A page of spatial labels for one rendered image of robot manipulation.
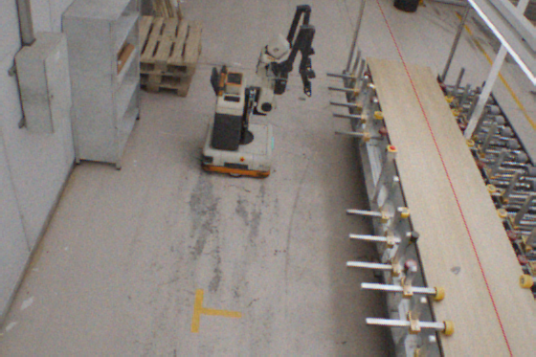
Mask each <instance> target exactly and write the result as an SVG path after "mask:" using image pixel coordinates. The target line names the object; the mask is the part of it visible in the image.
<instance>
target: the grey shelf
mask: <svg viewBox="0 0 536 357"><path fill-rule="evenodd" d="M140 1H141V0H137V7H138V8H137V10H136V0H76V1H75V2H74V3H73V4H72V5H71V6H70V7H69V8H68V9H67V11H66V12H65V13H64V14H62V17H61V19H62V26H63V32H64V33H66V40H67V56H68V62H69V77H70V83H71V90H72V91H71V99H72V105H71V107H70V111H71V118H72V126H73V133H74V148H75V154H76V165H78V166H80V164H81V161H80V160H79V156H80V159H86V160H93V161H101V162H108V163H116V168H117V170H121V169H122V166H121V157H122V154H123V147H124V144H125V143H126V141H127V139H128V137H129V135H130V132H131V130H132V127H133V125H134V122H135V121H136V120H139V119H140V118H141V116H140V77H139V69H138V67H140V34H139V33H138V32H139V31H140ZM112 23H113V24H112ZM109 24H110V25H109ZM112 28H113V29H112ZM110 31H111V33H110ZM136 33H137V36H138V37H137V38H138V39H137V38H136ZM137 40H138V41H137ZM124 41H126V44H125V46H124V47H123V50H124V48H125V47H126V45H127V44H128V43H131V44H133V45H134V49H133V51H132V53H131V54H130V56H129V58H128V60H127V62H126V63H125V65H124V66H123V68H122V69H121V71H120V73H119V74H118V76H117V60H118V58H119V57H120V55H121V54H119V56H118V57H117V53H118V51H119V49H120V48H121V47H122V44H123V42H124ZM135 41H136V45H135ZM137 42H138V43H137ZM137 44H138V45H137ZM122 52H123V51H121V53H122ZM111 61H112V68H111ZM113 61H114V62H113ZM138 65H139V66H138ZM136 69H137V76H136ZM113 74H114V75H113ZM113 76H114V77H113ZM111 77H112V80H111ZM137 85H138V86H137ZM119 89H120V90H119ZM118 91H119V92H118ZM112 93H113V100H112ZM136 104H137V108H136ZM138 104H139V105H138ZM75 114H76V115H75Z"/></svg>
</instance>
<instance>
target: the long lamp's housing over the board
mask: <svg viewBox="0 0 536 357"><path fill-rule="evenodd" d="M473 2H474V4H475V5H476V6H477V7H478V9H479V10H480V11H481V12H482V13H483V14H484V16H485V17H486V19H487V20H488V21H489V22H490V23H491V25H492V26H493V27H494V28H495V30H496V31H497V32H498V33H499V34H500V36H501V37H502V38H503V41H504V42H505V43H507V44H508V45H509V47H510V48H511V50H512V51H513V53H514V54H515V55H516V56H517V57H518V59H519V60H520V61H521V62H522V64H523V65H524V66H525V67H526V69H527V71H528V72H529V73H530V74H531V75H532V76H533V77H534V79H535V80H536V53H535V51H534V50H533V49H532V47H531V46H530V45H529V44H528V43H527V42H524V41H522V39H523V37H522V36H521V35H520V34H519V33H518V31H517V30H516V29H515V28H514V27H513V26H512V25H511V24H510V22H509V21H508V20H507V19H506V18H505V17H504V16H503V14H502V13H501V12H500V11H499V10H498V9H497V8H496V7H495V6H494V5H493V3H492V1H491V0H473Z"/></svg>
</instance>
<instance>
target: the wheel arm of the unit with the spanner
mask: <svg viewBox="0 0 536 357"><path fill-rule="evenodd" d="M346 268H350V269H359V270H360V269H367V270H376V271H384V272H391V271H392V265H385V264H377V263H374V264H368V263H361V262H352V261H347V262H346Z"/></svg>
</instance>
